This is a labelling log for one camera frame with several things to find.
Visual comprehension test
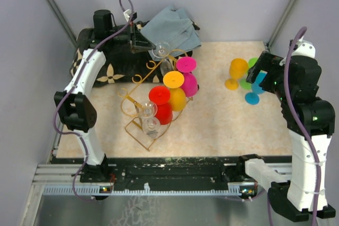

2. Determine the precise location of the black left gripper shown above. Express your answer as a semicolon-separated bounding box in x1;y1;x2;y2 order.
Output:
108;21;156;53

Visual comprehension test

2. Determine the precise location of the green wine glass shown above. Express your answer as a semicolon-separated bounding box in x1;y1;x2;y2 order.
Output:
239;58;259;91

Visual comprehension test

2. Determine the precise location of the clear wine glass back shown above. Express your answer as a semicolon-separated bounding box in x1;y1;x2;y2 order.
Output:
153;42;173;76

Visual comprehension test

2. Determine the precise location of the clear wine glass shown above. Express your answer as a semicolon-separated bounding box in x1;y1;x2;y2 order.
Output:
142;117;160;139
138;101;157;119
153;42;173;76

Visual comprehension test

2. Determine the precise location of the blue wine glass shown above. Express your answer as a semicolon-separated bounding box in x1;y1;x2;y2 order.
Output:
245;73;266;105

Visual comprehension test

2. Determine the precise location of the orange yellow wine glass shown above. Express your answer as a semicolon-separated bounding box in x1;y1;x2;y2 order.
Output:
163;71;186;112

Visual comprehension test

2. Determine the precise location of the magenta wine glass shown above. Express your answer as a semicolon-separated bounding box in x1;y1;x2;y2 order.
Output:
176;57;198;97

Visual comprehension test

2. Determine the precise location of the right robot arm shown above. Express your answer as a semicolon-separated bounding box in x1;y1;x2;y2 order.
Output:
236;51;336;222

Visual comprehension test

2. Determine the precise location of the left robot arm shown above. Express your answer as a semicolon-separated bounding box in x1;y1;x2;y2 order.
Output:
54;8;137;182

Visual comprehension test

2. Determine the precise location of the red wine glass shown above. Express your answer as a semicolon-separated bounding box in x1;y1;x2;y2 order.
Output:
148;86;173;125

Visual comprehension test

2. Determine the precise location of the clear wine glass middle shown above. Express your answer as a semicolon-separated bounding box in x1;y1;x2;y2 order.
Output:
138;101;157;119

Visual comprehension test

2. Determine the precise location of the clear wine glass front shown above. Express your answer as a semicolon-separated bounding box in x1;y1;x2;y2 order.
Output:
142;117;160;139

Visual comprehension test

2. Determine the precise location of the black cream flower blanket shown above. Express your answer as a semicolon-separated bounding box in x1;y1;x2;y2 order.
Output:
69;21;201;88

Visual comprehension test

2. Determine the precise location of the grey blue folded cloth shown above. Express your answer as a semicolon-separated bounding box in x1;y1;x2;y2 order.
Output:
140;5;201;57

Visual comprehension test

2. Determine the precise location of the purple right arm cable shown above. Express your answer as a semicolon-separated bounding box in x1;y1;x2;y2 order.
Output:
266;26;325;226

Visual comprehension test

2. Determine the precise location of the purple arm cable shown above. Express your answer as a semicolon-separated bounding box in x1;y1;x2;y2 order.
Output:
52;0;135;203
266;26;325;226

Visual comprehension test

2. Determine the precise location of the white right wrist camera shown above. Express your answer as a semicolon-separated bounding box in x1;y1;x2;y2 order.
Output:
289;39;316;66

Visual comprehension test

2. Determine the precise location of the gold wire glass rack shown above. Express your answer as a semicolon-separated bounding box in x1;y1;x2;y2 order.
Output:
117;48;194;152

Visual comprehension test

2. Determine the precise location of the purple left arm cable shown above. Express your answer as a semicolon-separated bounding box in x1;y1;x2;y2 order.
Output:
52;0;135;203

